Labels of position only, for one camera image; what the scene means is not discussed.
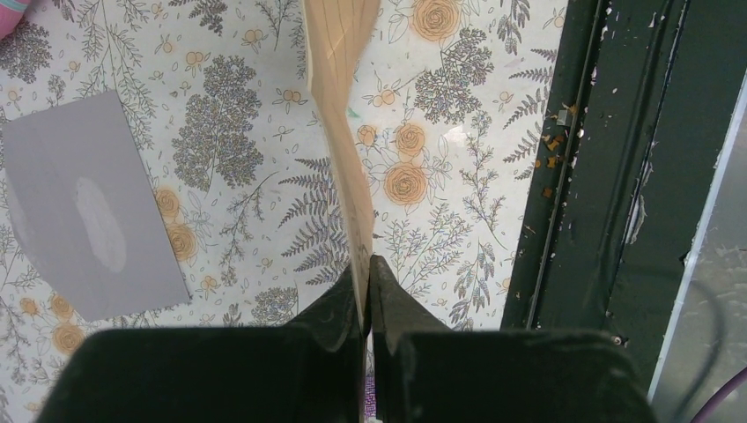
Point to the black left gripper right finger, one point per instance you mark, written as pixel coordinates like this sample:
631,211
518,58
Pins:
427,372

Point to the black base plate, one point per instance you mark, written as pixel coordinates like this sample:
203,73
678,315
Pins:
644,99

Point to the purple glitter microphone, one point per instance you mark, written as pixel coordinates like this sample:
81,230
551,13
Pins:
370,406

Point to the pink microphone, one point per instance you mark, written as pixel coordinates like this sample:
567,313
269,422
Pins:
11,13

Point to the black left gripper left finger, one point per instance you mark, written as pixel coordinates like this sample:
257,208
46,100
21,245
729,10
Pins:
310,369

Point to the floral patterned table mat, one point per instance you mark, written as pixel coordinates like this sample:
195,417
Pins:
447,107

